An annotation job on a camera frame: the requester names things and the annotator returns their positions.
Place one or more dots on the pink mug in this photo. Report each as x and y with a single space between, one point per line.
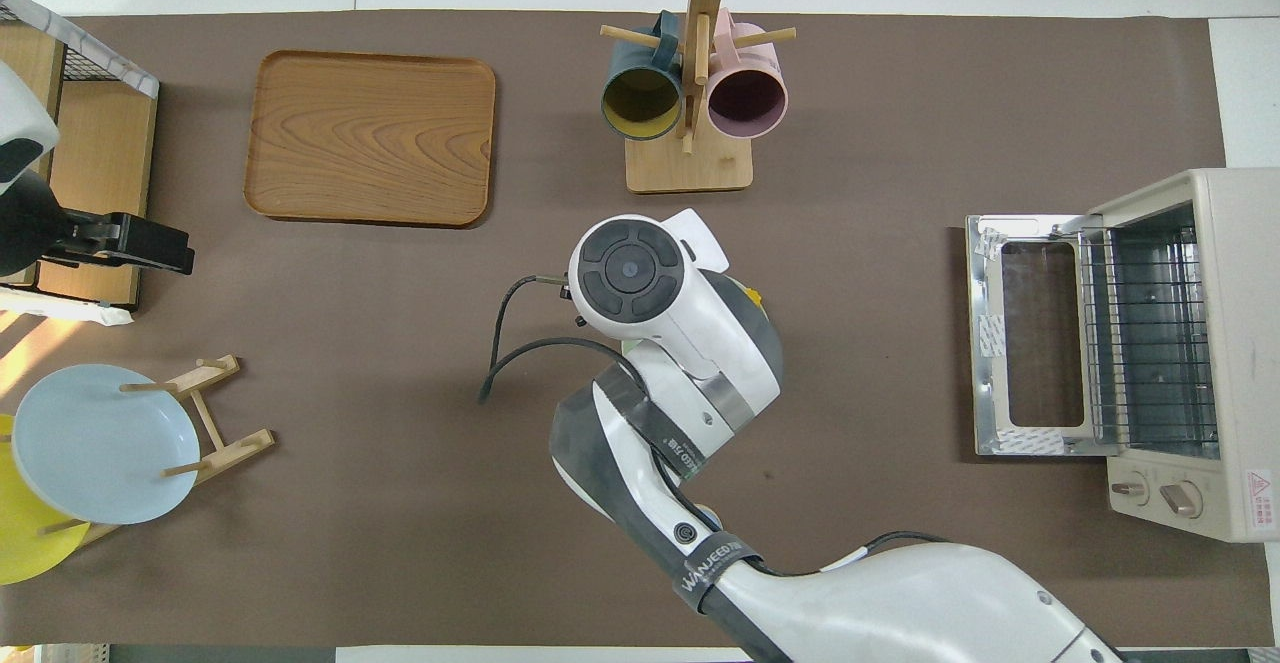
745 98

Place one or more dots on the wooden tray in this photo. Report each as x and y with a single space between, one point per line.
370 138

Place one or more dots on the yellow corn cob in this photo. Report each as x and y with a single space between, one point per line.
753 296

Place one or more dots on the wooden mug rack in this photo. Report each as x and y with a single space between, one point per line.
690 168

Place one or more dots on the dark blue mug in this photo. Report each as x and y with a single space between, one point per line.
640 103

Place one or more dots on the light blue plate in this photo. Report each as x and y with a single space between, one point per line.
100 443

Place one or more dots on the brown table mat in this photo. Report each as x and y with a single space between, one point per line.
900 93

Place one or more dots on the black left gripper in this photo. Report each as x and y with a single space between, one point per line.
25 228

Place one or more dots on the white toaster oven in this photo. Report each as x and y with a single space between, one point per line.
1245 343

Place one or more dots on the yellow plate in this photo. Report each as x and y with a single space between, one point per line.
25 548

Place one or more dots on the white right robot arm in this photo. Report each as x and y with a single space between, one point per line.
900 603

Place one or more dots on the glass oven door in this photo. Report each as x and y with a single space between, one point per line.
985 343

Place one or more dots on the wooden plate rack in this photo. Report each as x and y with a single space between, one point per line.
235 448

